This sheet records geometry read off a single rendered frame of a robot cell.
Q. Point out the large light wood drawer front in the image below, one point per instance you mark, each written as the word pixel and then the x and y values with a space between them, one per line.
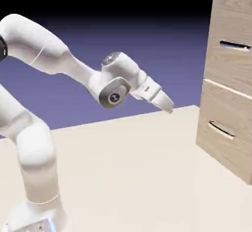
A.
pixel 230 29

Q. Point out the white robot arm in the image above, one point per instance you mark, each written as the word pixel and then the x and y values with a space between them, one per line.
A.
pixel 49 51

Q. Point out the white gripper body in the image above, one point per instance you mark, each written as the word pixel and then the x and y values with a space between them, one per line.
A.
pixel 162 99

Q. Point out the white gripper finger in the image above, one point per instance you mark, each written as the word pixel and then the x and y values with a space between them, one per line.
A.
pixel 170 111

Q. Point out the light wood cabinet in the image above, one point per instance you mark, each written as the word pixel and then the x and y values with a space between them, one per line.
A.
pixel 226 102

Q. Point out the small light wood drawer front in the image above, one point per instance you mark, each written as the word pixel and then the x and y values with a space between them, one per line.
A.
pixel 220 149

